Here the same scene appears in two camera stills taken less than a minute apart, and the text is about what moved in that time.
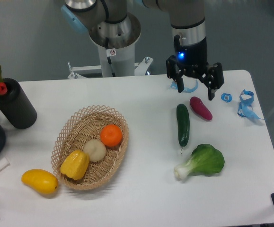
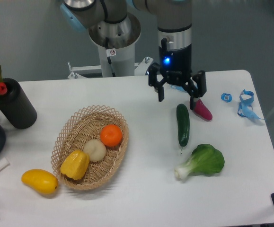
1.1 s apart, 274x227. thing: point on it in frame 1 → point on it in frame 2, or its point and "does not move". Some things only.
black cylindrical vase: x=15 y=105 does not move
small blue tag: x=226 y=97 does not move
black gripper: x=191 y=60 → x=175 y=63
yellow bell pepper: x=75 y=164 does not move
